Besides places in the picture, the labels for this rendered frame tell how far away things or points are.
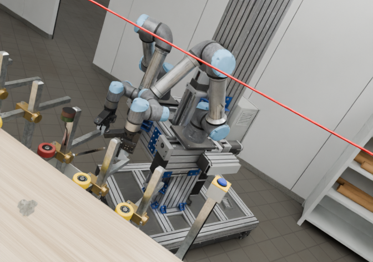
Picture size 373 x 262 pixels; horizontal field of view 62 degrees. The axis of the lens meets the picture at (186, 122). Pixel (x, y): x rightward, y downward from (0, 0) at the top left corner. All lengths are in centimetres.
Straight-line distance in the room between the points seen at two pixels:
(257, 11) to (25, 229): 154
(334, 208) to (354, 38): 193
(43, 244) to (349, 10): 330
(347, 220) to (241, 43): 283
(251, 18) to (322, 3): 186
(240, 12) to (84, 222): 140
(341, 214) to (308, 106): 132
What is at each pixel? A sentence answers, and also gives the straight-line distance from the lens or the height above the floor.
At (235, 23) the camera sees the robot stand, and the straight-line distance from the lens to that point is 195.
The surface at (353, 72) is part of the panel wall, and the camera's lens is 366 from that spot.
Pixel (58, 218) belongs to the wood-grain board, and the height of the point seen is 90.
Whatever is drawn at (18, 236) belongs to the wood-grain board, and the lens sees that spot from 128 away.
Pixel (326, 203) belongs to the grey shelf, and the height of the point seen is 19.
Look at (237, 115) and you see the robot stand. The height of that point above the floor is 116.
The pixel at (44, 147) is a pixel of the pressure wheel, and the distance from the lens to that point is 164.
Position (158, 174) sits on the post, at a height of 109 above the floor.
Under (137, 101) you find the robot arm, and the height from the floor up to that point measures 130.
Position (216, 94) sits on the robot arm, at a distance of 155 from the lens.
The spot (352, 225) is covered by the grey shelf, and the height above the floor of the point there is 14.
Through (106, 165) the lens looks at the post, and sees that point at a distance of 152.
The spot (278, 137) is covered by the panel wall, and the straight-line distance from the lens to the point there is 387.
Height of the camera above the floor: 191
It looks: 25 degrees down
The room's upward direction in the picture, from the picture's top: 25 degrees clockwise
